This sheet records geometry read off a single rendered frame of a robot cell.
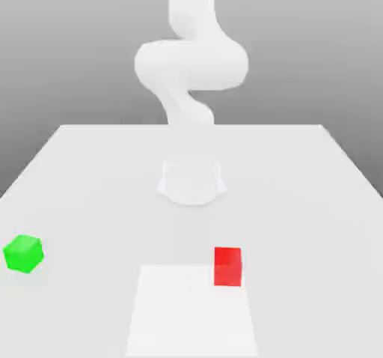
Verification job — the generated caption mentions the small red cube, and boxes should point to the small red cube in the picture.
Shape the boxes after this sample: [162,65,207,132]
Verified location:
[213,246,242,288]

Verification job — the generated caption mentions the small green cube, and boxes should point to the small green cube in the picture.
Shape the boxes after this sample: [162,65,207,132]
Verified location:
[1,234,45,274]

